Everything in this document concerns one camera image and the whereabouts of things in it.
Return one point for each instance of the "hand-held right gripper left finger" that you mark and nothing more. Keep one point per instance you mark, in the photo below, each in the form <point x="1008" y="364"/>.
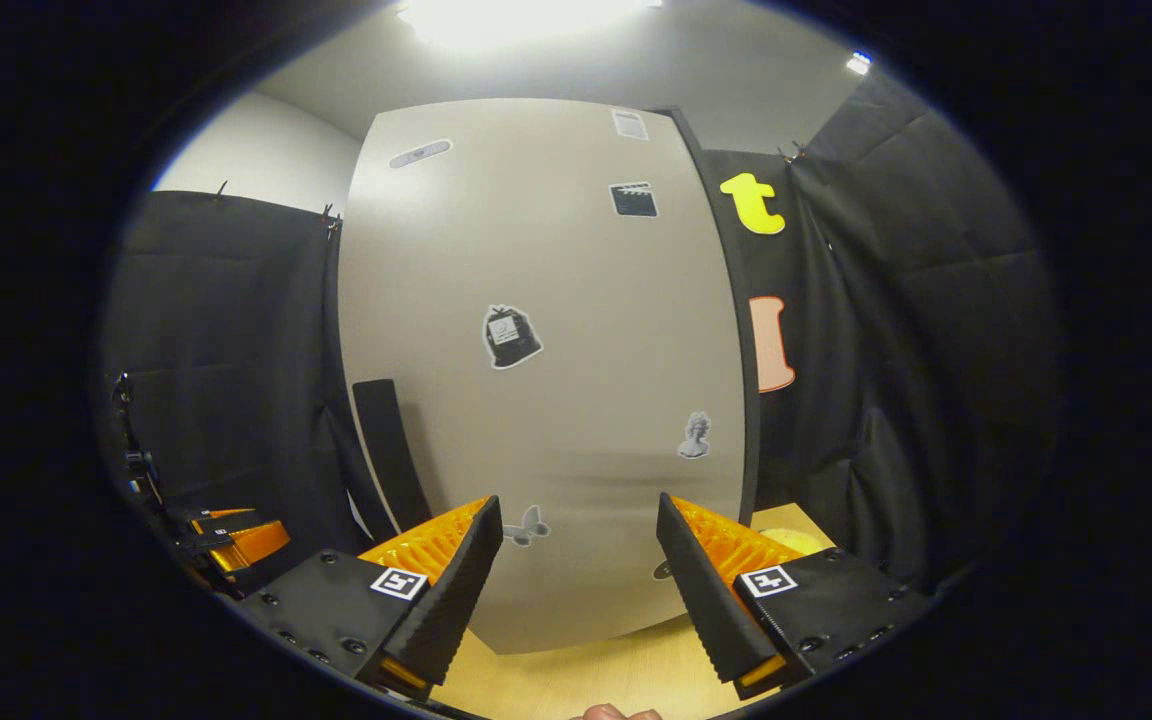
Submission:
<point x="456" y="590"/>

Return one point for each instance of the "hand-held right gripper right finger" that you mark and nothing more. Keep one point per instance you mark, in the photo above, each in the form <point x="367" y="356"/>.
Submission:
<point x="701" y="590"/>

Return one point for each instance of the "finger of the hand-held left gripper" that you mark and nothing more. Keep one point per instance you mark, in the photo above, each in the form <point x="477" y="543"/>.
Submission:
<point x="251" y="545"/>
<point x="226" y="520"/>

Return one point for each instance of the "grey cabinet door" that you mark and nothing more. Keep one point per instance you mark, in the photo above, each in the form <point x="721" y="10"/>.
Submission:
<point x="556" y="450"/>

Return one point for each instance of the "yellow plush ball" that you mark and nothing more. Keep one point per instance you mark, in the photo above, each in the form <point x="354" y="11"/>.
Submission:
<point x="796" y="542"/>

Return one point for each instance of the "black backdrop cloth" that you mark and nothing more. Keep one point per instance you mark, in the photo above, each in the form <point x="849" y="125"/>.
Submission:
<point x="936" y="350"/>

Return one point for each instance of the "small ceiling light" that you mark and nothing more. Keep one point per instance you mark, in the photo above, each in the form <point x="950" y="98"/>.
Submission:
<point x="858" y="63"/>

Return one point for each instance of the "ceiling light panel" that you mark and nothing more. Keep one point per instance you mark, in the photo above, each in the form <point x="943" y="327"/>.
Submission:
<point x="526" y="15"/>

